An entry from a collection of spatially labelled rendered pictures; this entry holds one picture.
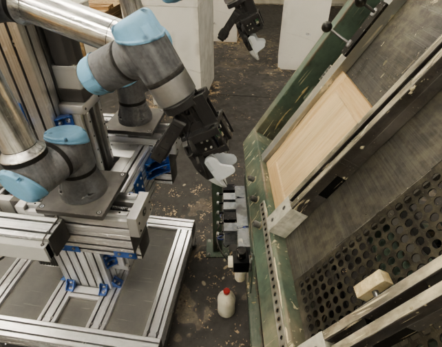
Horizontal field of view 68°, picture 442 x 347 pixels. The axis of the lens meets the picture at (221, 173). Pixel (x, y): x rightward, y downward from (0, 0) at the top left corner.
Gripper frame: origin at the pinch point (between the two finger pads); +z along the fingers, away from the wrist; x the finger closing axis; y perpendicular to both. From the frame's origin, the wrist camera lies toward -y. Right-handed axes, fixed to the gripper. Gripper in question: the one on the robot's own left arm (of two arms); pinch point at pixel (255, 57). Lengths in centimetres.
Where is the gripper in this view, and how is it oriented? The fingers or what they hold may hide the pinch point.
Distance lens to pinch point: 128.0
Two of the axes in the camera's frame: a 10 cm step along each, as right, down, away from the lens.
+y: 8.7, -2.7, -4.1
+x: 1.7, -6.1, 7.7
